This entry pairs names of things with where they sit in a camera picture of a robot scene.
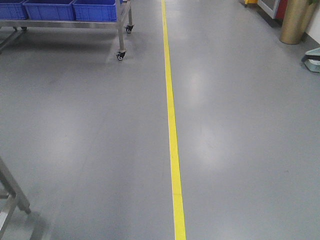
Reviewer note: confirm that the steel trolley with casters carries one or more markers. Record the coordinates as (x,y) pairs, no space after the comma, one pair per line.
(124,23)

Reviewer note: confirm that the stainless steel rack frame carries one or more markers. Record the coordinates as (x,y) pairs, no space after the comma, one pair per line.
(14,196)

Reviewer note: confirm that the red floor standing box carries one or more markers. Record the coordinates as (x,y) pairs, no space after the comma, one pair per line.
(274,8)

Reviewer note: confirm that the far potted plant gold pot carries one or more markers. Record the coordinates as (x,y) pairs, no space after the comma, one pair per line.
(298,15)

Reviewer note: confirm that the light green dustpan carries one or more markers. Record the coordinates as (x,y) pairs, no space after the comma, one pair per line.
(311,60)

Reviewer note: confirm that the yellow floor line tape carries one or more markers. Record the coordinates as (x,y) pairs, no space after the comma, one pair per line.
(176,182)

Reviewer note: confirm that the blue bin on trolley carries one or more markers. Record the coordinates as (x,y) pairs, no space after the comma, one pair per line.
(50,10)
(13,10)
(95,10)

